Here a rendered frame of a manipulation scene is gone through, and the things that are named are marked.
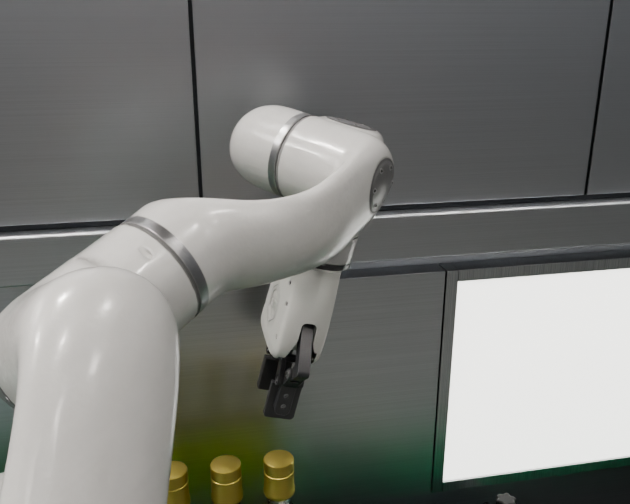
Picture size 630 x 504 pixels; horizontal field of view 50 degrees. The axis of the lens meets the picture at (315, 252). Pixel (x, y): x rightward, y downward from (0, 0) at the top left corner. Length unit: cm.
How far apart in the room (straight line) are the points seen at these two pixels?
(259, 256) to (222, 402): 42
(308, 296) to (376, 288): 22
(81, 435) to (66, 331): 5
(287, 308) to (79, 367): 32
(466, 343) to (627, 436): 33
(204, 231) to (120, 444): 17
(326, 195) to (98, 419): 23
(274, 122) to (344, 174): 9
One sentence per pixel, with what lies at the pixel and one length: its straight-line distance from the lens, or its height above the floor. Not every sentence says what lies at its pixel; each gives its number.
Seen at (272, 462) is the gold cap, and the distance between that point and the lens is 77.
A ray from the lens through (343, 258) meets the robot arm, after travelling 64.
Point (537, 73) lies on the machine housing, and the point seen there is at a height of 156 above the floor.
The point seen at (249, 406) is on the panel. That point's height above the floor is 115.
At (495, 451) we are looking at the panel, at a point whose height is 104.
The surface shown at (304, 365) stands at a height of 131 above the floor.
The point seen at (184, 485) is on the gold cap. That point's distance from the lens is 77.
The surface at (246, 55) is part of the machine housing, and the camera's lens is 78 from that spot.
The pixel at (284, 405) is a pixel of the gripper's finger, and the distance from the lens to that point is 70.
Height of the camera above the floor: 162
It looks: 19 degrees down
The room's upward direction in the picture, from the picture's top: straight up
